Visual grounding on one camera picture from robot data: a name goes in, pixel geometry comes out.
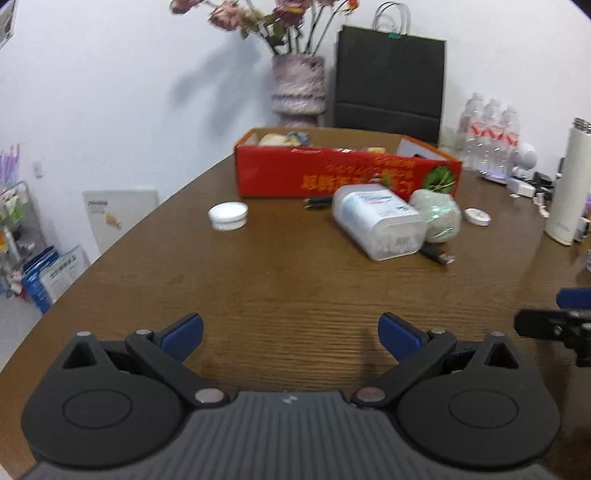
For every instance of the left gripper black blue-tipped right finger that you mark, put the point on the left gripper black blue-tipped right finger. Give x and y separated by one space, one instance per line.
419 354

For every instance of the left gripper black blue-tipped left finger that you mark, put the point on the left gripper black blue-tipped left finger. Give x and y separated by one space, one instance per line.
161 356

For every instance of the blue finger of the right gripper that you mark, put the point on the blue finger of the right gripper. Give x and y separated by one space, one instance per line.
574 298

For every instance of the clear plastic swab box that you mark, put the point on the clear plastic swab box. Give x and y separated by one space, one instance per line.
380 222

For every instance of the small white round tin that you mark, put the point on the small white round tin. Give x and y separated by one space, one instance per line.
477 217

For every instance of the white round jar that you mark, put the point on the white round jar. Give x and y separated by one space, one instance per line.
228 216

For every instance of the red orange cardboard box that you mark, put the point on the red orange cardboard box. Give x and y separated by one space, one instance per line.
330 158

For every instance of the white yellow plush toy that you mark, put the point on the white yellow plush toy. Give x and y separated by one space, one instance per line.
282 140

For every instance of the white thermos bottle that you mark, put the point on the white thermos bottle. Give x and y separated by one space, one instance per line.
571 191

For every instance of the white charger adapter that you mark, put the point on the white charger adapter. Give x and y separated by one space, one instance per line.
520 188

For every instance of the blue white paper bags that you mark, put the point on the blue white paper bags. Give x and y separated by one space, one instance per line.
48 275

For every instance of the purple case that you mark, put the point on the purple case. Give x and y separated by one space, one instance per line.
497 178

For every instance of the white round lamp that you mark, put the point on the white round lamp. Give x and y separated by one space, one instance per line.
524 160

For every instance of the water bottle pack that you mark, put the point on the water bottle pack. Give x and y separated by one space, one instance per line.
488 135

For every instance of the clear glass cup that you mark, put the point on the clear glass cup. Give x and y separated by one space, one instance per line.
448 138

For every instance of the black paper bag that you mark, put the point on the black paper bag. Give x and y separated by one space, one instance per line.
387 80

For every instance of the purple ceramic vase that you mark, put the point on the purple ceramic vase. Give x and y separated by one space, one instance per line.
298 98

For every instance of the dried pink roses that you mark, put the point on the dried pink roses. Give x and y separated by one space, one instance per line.
292 27

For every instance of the white wall panel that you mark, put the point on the white wall panel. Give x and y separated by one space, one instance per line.
112 213

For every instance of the metal wire rack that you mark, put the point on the metal wire rack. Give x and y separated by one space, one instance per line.
22 237

